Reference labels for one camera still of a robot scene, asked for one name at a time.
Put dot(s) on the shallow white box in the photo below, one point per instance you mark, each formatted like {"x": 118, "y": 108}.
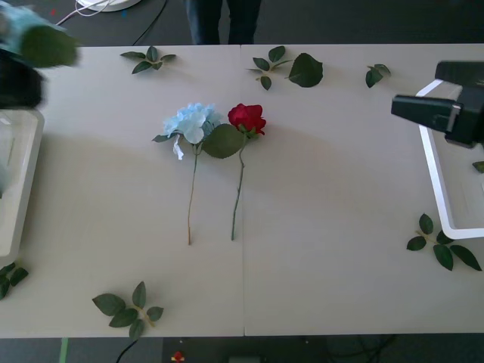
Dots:
{"x": 461, "y": 189}
{"x": 22, "y": 189}

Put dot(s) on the red button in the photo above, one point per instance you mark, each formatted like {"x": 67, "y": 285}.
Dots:
{"x": 177, "y": 356}

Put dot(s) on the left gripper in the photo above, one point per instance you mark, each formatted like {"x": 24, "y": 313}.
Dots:
{"x": 19, "y": 87}

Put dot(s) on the green leaf twig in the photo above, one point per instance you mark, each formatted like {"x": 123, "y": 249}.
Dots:
{"x": 152, "y": 54}
{"x": 373, "y": 76}
{"x": 109, "y": 303}
{"x": 443, "y": 255}
{"x": 18, "y": 276}
{"x": 277, "y": 54}

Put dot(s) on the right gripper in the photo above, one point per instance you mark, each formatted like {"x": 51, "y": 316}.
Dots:
{"x": 470, "y": 121}

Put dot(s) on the large single green leaf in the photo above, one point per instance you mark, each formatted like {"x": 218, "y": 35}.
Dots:
{"x": 306, "y": 70}

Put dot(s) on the small green leaf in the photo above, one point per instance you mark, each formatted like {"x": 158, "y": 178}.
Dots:
{"x": 479, "y": 166}

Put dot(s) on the red artificial rose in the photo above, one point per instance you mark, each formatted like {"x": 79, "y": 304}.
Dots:
{"x": 246, "y": 115}

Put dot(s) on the person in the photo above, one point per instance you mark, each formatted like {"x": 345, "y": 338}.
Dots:
{"x": 204, "y": 22}

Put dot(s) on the white round base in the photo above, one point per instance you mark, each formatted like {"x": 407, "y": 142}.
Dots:
{"x": 113, "y": 4}

